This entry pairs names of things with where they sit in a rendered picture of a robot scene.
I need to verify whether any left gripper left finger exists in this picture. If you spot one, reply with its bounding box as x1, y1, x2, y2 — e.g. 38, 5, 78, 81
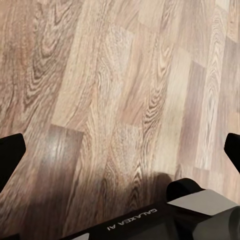
0, 133, 26, 193

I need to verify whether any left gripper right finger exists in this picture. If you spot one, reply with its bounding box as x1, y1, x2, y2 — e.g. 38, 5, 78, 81
224, 133, 240, 173

